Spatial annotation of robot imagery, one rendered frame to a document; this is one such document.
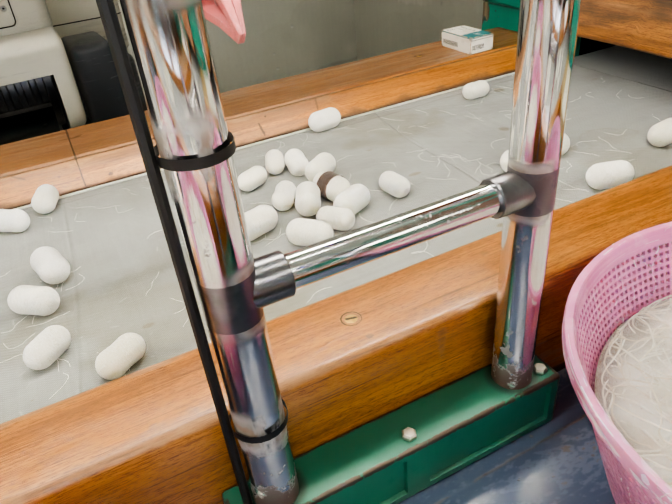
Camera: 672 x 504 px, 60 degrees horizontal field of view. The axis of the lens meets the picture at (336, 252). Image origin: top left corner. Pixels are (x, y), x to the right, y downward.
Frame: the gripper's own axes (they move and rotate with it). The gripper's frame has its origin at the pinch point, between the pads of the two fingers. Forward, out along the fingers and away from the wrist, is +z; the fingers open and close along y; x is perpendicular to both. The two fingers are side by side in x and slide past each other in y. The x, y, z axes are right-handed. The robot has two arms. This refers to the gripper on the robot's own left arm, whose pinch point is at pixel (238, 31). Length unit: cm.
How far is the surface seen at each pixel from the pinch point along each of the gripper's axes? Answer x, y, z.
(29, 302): -3.1, -22.2, 18.8
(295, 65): 178, 84, -108
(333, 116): 8.1, 8.6, 6.4
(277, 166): 3.9, -0.7, 11.8
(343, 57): 180, 110, -108
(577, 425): -10.3, 5.3, 40.0
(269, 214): -2.4, -4.9, 18.1
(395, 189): -2.7, 5.5, 19.5
